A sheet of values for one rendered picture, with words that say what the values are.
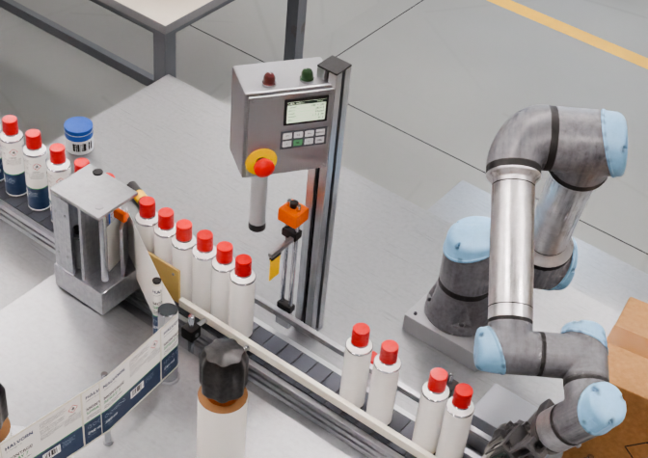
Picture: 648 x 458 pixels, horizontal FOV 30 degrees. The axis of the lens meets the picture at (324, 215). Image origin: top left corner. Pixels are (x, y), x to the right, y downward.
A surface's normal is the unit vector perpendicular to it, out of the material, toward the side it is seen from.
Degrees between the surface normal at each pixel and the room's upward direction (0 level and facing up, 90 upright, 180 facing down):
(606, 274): 0
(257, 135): 90
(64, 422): 90
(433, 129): 0
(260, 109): 90
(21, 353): 0
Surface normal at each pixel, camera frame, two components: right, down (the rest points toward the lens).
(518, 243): 0.13, -0.32
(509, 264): -0.21, -0.34
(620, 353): 0.07, -0.77
